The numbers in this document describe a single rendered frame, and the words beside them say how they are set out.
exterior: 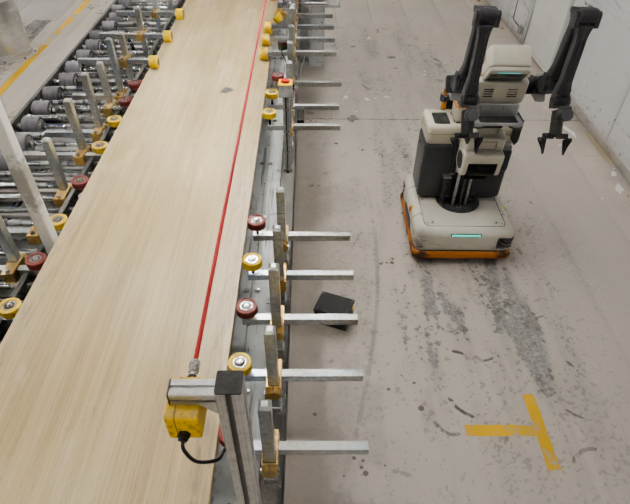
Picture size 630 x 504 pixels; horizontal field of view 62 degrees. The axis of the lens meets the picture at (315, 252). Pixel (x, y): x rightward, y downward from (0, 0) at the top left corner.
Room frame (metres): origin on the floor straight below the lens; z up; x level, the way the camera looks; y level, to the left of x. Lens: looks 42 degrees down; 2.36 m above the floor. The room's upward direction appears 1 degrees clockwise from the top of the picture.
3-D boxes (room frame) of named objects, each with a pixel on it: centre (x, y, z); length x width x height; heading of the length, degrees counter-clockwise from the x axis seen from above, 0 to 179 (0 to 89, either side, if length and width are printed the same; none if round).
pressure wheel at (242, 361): (1.04, 0.25, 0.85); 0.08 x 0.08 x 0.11
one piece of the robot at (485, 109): (2.51, -0.94, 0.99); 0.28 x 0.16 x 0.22; 90
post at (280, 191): (1.75, 0.15, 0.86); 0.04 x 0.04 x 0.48; 1
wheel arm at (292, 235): (1.80, 0.06, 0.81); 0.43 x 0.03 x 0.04; 91
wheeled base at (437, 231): (2.80, -0.93, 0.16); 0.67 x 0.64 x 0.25; 0
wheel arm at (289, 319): (1.30, 0.05, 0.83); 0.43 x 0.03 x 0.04; 91
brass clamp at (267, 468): (0.78, 0.13, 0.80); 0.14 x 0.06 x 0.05; 1
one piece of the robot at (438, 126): (2.90, -0.93, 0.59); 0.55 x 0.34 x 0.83; 90
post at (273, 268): (1.25, 0.14, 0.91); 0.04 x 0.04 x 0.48; 1
